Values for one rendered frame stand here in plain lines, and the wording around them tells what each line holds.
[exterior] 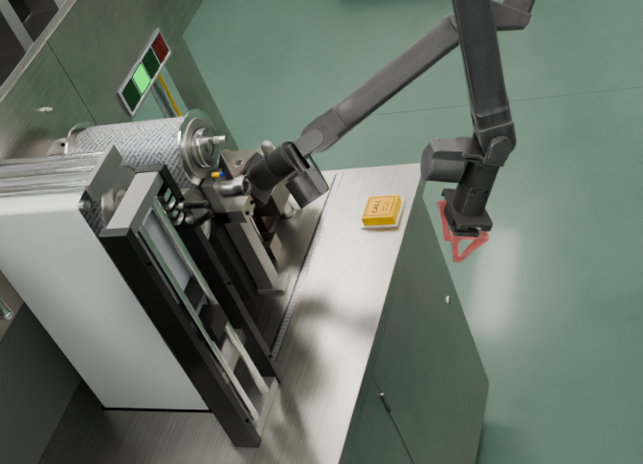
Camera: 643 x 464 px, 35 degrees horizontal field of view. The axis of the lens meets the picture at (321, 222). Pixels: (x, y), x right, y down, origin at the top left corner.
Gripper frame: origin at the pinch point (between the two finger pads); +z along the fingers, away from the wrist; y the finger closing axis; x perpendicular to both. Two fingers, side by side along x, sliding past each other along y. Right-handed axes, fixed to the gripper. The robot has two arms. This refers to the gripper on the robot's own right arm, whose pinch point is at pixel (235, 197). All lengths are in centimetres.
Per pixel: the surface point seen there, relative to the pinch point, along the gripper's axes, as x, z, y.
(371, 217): -24.6, -13.2, 6.5
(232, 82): -33, 155, 198
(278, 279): -16.7, 2.1, -9.3
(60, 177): 34, -15, -34
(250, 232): -3.9, -4.9, -9.7
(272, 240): -12.7, 3.5, -0.4
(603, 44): -116, 17, 192
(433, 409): -66, 7, -9
